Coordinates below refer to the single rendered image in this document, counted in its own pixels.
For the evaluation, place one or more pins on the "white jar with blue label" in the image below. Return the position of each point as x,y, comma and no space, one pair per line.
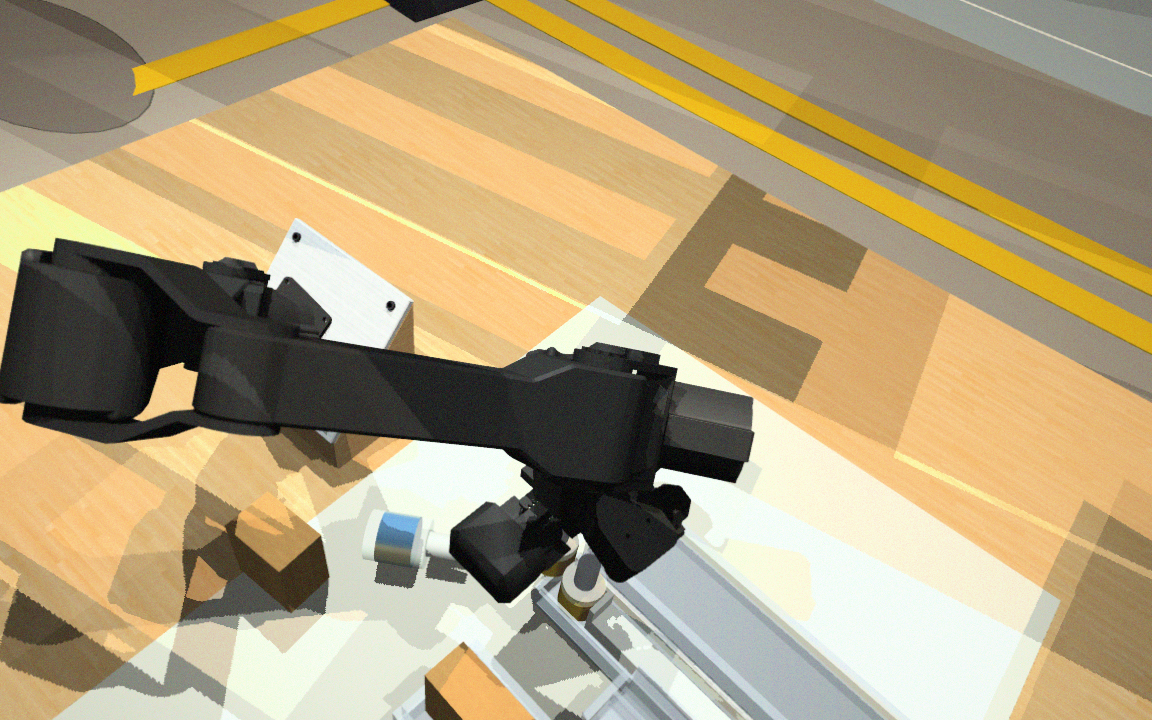
404,540

